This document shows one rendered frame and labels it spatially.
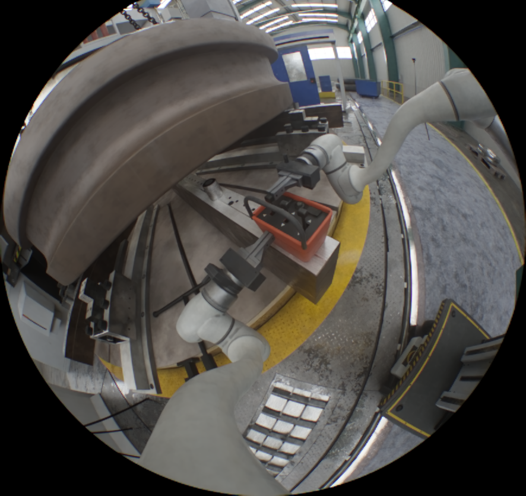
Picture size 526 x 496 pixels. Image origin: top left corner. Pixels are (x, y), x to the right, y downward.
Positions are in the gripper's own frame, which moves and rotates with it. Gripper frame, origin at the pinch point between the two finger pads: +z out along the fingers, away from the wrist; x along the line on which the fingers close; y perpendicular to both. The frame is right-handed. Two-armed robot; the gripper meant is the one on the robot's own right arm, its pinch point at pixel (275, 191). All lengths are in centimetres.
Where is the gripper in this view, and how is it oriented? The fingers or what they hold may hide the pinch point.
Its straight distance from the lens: 45.7
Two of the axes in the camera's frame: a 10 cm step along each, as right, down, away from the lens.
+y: -2.8, -6.0, -7.5
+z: -6.8, 6.8, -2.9
